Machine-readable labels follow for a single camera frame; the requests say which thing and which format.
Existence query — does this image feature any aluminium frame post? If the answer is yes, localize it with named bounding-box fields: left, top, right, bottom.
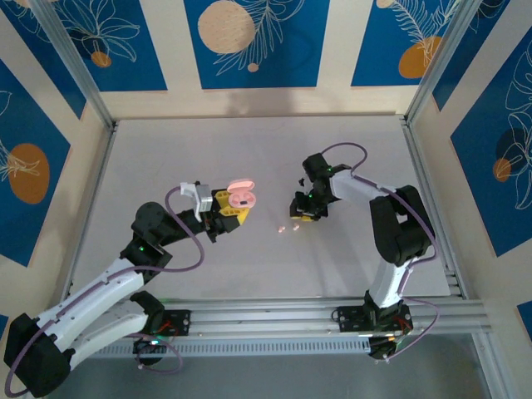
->
left=31, top=0, right=120, bottom=130
left=405, top=0, right=479, bottom=126

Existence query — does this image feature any pink earbud charging case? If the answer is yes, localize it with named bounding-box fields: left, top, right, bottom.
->
left=227, top=178, right=257, bottom=208

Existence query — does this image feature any grey slotted cable duct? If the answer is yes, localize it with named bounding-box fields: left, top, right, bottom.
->
left=76, top=337, right=373, bottom=358

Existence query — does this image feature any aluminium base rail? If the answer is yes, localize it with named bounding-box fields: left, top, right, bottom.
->
left=43, top=295, right=487, bottom=340

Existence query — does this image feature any aluminium table side rail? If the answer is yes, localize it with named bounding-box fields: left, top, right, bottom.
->
left=401, top=116, right=466, bottom=298
left=62, top=122, right=120, bottom=300

